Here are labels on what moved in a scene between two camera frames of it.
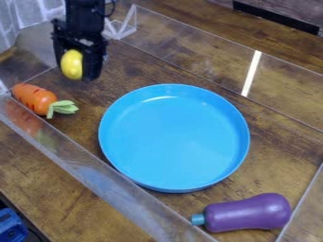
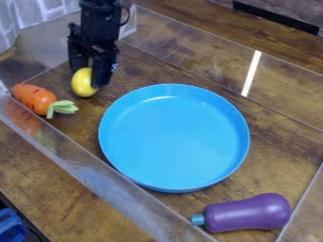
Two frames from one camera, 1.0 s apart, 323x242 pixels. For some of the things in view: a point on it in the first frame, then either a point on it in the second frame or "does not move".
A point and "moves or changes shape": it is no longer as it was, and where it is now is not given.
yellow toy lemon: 71,64 moves or changes shape
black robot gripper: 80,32 → 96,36
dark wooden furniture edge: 277,17 does not move
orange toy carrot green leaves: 41,101 does not move
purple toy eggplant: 264,211 does not move
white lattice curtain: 22,13 does not move
